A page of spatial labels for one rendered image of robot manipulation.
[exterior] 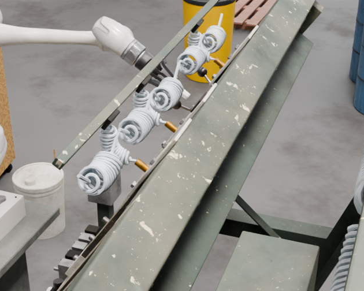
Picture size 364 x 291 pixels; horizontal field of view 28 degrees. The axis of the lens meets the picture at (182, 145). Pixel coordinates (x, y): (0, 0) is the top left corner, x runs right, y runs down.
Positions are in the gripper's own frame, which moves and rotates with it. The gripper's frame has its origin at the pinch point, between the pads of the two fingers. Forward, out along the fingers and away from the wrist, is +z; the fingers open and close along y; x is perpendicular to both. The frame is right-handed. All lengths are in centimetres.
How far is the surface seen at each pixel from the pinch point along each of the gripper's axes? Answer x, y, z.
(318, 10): -17, -53, 20
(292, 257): 132, -67, 35
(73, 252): 26, 77, 7
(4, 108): -125, 170, -82
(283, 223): -19, 31, 70
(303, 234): -14, 26, 78
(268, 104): 44, -42, 23
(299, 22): 30, -63, 14
